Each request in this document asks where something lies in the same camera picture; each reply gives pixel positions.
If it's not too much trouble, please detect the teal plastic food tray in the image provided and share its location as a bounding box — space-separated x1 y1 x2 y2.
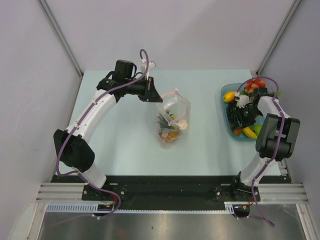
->
220 83 256 142

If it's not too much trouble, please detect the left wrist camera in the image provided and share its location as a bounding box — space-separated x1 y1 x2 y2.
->
140 59 157 77

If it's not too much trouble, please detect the small orange fruit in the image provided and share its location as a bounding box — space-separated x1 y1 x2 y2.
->
233 128 242 136

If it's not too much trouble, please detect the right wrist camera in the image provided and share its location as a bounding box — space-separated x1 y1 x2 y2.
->
234 91 250 109

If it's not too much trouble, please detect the yellow toy banana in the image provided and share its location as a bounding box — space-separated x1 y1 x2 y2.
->
242 127 258 139

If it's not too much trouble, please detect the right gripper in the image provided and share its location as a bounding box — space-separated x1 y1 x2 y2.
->
233 104 262 130

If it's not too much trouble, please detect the orange toy pineapple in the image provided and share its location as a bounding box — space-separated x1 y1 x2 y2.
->
157 110 180 144

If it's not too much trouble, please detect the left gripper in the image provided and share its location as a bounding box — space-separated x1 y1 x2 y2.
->
124 75 163 103

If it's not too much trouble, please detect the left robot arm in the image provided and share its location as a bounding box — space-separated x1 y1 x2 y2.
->
53 59 163 200

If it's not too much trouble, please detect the corner aluminium post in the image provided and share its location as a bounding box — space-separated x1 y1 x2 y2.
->
36 0 84 79
254 0 304 76

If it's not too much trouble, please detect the dark blue grape bunch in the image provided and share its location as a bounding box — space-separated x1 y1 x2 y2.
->
226 102 236 125

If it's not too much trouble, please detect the clear zip top bag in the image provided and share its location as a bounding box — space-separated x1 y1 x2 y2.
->
156 89 191 149

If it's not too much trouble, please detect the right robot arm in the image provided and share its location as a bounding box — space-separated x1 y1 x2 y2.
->
230 87 301 201

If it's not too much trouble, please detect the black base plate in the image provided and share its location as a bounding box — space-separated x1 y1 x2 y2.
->
49 171 293 211

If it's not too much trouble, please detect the left corner aluminium post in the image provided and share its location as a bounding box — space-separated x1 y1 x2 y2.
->
36 0 84 79

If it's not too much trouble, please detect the right corner aluminium post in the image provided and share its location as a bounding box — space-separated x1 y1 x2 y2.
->
254 0 304 76

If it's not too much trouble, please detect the green round fruit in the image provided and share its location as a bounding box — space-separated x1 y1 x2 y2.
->
250 124 262 136

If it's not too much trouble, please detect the white cable duct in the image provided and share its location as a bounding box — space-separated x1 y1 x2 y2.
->
46 201 237 214

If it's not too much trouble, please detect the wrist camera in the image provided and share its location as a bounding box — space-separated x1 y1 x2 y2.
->
140 59 157 77
234 91 250 109

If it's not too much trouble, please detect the yellow toy mango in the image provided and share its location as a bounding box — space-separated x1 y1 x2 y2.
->
223 91 236 103

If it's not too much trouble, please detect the aluminium frame rail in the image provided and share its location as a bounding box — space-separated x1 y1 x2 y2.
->
36 183 85 203

